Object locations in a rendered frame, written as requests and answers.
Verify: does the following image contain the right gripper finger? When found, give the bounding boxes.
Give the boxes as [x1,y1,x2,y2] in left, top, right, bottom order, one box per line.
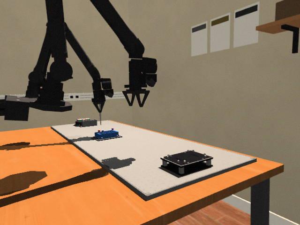
[122,90,135,106]
[135,90,150,107]

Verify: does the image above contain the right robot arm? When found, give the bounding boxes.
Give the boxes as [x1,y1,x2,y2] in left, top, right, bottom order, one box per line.
[38,0,157,106]

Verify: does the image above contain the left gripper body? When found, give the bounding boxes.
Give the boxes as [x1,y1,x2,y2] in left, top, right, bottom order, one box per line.
[91,90,105,103]

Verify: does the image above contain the white perforated base plate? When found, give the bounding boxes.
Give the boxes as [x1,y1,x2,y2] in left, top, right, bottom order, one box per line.
[51,120,257,200]

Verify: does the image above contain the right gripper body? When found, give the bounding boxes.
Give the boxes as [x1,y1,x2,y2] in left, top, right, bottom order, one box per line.
[124,72,147,90]

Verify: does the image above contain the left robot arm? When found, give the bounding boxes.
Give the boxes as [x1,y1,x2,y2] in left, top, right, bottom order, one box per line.
[26,23,113,98]

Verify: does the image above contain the blue grid rack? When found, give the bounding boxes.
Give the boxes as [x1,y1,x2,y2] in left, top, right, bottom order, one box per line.
[95,130,119,139]

